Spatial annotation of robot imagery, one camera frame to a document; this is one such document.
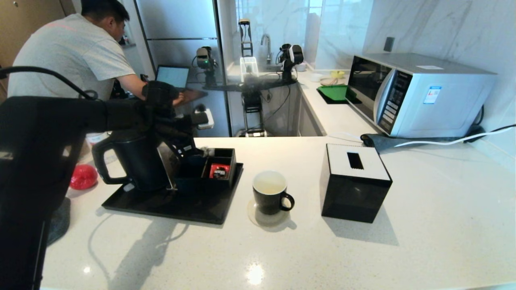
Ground black electric kettle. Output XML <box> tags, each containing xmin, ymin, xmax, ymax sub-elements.
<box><xmin>92</xmin><ymin>131</ymin><xmax>172</xmax><ymax>192</ymax></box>

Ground clear acrylic sign stand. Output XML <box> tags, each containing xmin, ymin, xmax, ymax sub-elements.
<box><xmin>158</xmin><ymin>141</ymin><xmax>182</xmax><ymax>191</ymax></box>

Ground brown wooden desk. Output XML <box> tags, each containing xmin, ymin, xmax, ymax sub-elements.
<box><xmin>175</xmin><ymin>89</ymin><xmax>209</xmax><ymax>107</ymax></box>

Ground red coffee sachet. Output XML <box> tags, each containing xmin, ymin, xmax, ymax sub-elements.
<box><xmin>209</xmin><ymin>163</ymin><xmax>231</xmax><ymax>179</ymax></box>

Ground black laptop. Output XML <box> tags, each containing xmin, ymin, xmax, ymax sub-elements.
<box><xmin>155</xmin><ymin>64</ymin><xmax>191</xmax><ymax>90</ymax></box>

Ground black compartment organizer box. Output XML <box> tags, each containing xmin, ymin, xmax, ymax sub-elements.
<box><xmin>175</xmin><ymin>147</ymin><xmax>237</xmax><ymax>197</ymax></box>

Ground black serving tray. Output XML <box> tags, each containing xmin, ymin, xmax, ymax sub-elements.
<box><xmin>101</xmin><ymin>161</ymin><xmax>244</xmax><ymax>225</ymax></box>

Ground clear plastic rack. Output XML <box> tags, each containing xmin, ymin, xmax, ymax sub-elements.
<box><xmin>240</xmin><ymin>57</ymin><xmax>259</xmax><ymax>83</ymax></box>

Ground red foil ball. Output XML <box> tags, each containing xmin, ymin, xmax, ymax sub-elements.
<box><xmin>69</xmin><ymin>164</ymin><xmax>98</xmax><ymax>190</ymax></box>

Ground black mug white inside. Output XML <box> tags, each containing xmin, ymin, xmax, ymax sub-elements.
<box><xmin>253</xmin><ymin>170</ymin><xmax>295</xmax><ymax>215</ymax></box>

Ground silver refrigerator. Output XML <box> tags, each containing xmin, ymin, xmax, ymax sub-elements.
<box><xmin>135</xmin><ymin>0</ymin><xmax>232</xmax><ymax>137</ymax></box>

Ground round white coaster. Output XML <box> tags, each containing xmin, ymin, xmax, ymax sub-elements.
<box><xmin>248</xmin><ymin>199</ymin><xmax>291</xmax><ymax>228</ymax></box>

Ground chrome kitchen faucet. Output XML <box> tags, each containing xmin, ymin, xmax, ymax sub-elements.
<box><xmin>260</xmin><ymin>34</ymin><xmax>271</xmax><ymax>65</ymax></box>

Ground person in grey t-shirt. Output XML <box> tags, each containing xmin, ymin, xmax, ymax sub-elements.
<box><xmin>7</xmin><ymin>0</ymin><xmax>185</xmax><ymax>106</ymax></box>

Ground dark grey fuzzy towel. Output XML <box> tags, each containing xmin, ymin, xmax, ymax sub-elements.
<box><xmin>46</xmin><ymin>197</ymin><xmax>71</xmax><ymax>246</ymax></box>

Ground green tray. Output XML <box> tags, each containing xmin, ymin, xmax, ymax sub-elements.
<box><xmin>317</xmin><ymin>85</ymin><xmax>357</xmax><ymax>105</ymax></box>

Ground black tissue box white lid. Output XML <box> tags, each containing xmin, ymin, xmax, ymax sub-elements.
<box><xmin>319</xmin><ymin>144</ymin><xmax>393</xmax><ymax>224</ymax></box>

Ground dark grey folded cloth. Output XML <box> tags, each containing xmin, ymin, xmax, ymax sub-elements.
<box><xmin>360</xmin><ymin>134</ymin><xmax>476</xmax><ymax>154</ymax></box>

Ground silver microwave oven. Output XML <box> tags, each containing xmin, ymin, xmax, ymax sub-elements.
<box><xmin>347</xmin><ymin>53</ymin><xmax>497</xmax><ymax>139</ymax></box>

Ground white framed wrist camera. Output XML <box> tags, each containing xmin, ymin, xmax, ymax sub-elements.
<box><xmin>193</xmin><ymin>106</ymin><xmax>214</xmax><ymax>130</ymax></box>

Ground grey camera head green light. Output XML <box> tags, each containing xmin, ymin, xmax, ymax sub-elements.
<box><xmin>196</xmin><ymin>46</ymin><xmax>218</xmax><ymax>87</ymax></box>

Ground black upright frame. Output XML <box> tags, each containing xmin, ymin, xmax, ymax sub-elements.
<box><xmin>239</xmin><ymin>19</ymin><xmax>254</xmax><ymax>58</ymax></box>

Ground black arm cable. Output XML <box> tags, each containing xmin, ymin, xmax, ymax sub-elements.
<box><xmin>0</xmin><ymin>66</ymin><xmax>98</xmax><ymax>100</ymax></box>

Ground white power cable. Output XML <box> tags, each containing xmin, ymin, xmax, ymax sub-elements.
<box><xmin>394</xmin><ymin>126</ymin><xmax>516</xmax><ymax>148</ymax></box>

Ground black power cable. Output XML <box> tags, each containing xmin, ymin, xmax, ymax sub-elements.
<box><xmin>464</xmin><ymin>106</ymin><xmax>516</xmax><ymax>139</ymax></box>

